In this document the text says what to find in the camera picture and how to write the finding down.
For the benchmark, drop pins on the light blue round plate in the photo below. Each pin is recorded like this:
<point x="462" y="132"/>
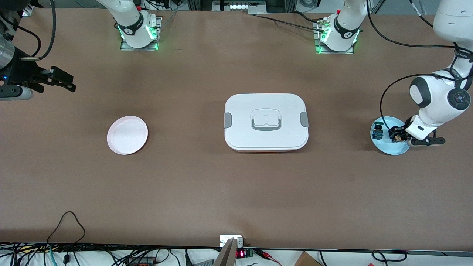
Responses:
<point x="384" y="146"/>

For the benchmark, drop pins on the blue push button switch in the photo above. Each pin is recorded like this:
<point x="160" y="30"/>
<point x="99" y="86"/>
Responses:
<point x="377" y="133"/>

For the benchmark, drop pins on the green circuit board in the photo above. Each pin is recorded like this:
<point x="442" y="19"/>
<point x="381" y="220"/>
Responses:
<point x="249" y="253"/>

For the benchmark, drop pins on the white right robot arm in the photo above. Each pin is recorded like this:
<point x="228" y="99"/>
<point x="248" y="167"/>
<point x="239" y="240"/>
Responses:
<point x="129" y="20"/>

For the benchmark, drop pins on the white lunch box grey latches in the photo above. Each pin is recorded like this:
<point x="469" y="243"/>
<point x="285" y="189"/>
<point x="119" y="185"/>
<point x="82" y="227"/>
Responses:
<point x="266" y="140"/>

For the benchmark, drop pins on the red digit display module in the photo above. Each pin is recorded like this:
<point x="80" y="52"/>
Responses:
<point x="240" y="254"/>

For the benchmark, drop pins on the pale pink round plate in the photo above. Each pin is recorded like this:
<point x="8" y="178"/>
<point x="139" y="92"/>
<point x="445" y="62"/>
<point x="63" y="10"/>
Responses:
<point x="127" y="135"/>

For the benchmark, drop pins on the short aluminium profile corner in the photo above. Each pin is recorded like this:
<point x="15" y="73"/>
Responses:
<point x="27" y="12"/>

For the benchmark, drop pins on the orange push button switch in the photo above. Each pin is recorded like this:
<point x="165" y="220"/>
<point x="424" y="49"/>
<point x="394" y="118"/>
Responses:
<point x="398" y="138"/>

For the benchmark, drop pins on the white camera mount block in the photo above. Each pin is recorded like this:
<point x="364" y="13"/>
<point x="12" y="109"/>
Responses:
<point x="231" y="238"/>

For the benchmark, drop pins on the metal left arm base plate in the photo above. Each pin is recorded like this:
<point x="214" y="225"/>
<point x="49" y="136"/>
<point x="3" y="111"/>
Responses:
<point x="334" y="53"/>

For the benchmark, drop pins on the aluminium frame with white label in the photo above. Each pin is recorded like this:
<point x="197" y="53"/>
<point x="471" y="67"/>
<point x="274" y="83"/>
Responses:
<point x="240" y="6"/>

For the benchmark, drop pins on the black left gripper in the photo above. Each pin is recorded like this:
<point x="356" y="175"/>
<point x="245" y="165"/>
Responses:
<point x="398" y="132"/>

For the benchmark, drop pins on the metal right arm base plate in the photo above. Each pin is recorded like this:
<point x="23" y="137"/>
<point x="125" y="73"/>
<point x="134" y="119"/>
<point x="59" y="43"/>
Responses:
<point x="136" y="48"/>

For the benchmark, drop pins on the brown cardboard box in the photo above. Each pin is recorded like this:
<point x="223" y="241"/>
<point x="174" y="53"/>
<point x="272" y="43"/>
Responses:
<point x="306" y="260"/>

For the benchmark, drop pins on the aluminium camera mount bar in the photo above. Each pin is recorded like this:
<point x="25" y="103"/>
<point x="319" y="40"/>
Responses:
<point x="226" y="256"/>

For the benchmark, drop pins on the red clip test leads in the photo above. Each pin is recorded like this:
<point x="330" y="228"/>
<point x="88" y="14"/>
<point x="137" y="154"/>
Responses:
<point x="268" y="255"/>

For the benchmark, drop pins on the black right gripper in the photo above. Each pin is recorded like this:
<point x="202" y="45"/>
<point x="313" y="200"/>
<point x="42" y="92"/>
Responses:
<point x="21" y="72"/>

